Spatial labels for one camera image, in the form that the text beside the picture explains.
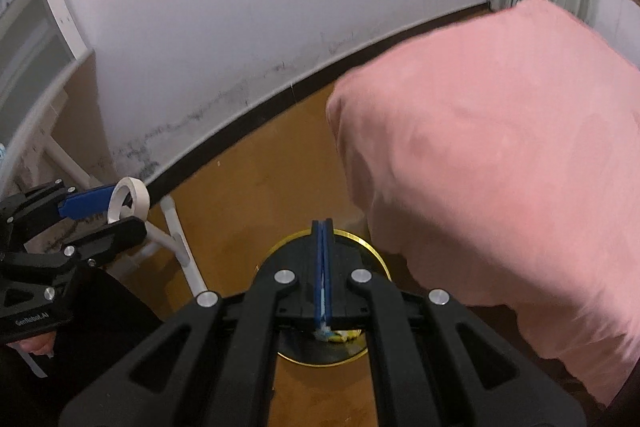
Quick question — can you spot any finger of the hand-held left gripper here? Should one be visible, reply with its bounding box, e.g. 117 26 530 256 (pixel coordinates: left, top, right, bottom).
0 179 119 230
0 216 149 280

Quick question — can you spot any black bin with gold rim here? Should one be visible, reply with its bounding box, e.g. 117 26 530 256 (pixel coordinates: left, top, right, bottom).
252 229 393 366

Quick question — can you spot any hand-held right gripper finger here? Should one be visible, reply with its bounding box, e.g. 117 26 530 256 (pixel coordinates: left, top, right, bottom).
59 219 326 427
323 219 587 427

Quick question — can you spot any white strap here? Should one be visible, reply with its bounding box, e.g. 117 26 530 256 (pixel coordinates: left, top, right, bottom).
19 347 50 379

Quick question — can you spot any person's left hand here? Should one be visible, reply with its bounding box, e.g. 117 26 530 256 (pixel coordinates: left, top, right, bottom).
6 331 56 356

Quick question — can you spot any pink fleece blanket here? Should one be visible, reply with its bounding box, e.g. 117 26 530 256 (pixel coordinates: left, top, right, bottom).
325 0 640 408

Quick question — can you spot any white tape roll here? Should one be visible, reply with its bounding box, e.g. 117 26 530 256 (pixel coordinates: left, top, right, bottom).
107 177 150 224

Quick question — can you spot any yellow and blue wrapper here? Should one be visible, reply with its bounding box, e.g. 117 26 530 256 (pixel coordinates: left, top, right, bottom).
314 325 364 344

